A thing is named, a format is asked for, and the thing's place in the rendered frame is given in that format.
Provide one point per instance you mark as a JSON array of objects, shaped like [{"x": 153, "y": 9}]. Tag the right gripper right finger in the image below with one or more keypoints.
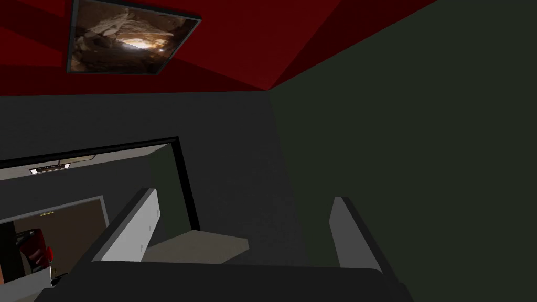
[{"x": 350, "y": 235}]

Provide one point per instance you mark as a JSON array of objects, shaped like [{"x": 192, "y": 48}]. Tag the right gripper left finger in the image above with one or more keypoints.
[{"x": 134, "y": 230}]

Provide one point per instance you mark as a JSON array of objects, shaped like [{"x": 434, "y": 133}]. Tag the brown door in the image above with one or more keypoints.
[{"x": 71, "y": 235}]

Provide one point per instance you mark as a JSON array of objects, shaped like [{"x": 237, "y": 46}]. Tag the red chair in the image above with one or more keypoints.
[{"x": 37, "y": 249}]

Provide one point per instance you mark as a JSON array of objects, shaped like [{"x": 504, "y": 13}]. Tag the framed brown picture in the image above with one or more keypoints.
[{"x": 126, "y": 40}]

